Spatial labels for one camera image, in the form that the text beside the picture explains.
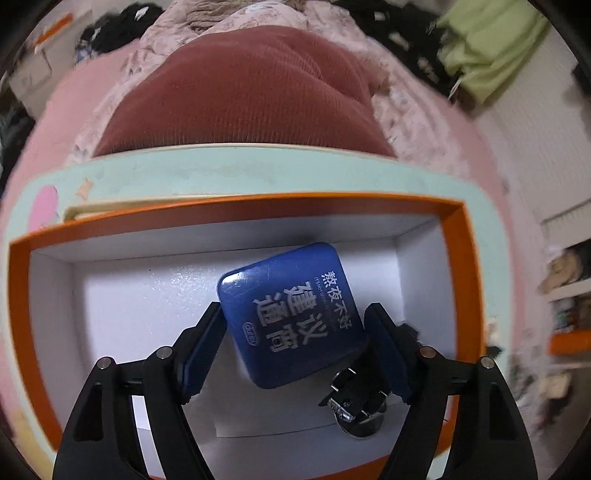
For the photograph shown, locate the small orange box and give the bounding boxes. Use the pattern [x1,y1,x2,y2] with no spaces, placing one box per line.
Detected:
[31,12,74,47]

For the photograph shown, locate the black clothes pile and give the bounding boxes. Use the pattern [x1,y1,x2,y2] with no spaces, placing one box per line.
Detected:
[74,2,164,63]

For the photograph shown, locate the orange cardboard box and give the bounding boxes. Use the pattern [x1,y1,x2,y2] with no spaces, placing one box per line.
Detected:
[7,193,484,479]

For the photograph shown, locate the green hanging cloth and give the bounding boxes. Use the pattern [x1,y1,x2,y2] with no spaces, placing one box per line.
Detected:
[437,0,550,105]

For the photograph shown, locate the blue metal tin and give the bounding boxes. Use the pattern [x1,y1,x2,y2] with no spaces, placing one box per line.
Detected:
[217,242,367,389]

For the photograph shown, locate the black clothes on bed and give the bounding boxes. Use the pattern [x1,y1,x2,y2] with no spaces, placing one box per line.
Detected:
[332,0,460,96]

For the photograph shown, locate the white drawer cabinet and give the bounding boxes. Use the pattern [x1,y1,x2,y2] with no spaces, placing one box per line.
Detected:
[9,10,92,120]

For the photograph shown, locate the pink floral quilt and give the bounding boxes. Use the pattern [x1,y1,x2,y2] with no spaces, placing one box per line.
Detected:
[1,1,551,411]

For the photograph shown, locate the red corduroy trousers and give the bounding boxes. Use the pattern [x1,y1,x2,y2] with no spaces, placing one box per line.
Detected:
[94,26,394,156]

